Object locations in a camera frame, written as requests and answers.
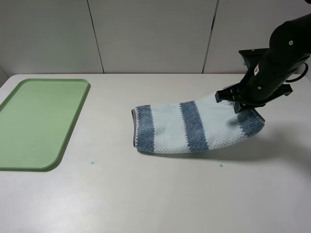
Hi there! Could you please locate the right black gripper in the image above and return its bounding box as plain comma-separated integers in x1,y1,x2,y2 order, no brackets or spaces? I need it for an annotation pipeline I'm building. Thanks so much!
215,70,293,114

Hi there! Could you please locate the blue white striped towel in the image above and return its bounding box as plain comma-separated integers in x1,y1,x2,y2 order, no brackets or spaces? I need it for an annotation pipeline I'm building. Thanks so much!
132,94,265,154

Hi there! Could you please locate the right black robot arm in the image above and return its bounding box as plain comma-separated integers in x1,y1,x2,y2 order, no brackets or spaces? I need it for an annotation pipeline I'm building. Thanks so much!
215,15,311,113

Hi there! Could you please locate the green plastic tray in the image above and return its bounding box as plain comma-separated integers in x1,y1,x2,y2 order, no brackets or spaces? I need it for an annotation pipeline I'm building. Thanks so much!
0,79,90,171

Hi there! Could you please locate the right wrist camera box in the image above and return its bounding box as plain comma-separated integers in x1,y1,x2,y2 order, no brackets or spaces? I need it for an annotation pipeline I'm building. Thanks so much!
239,48,268,69

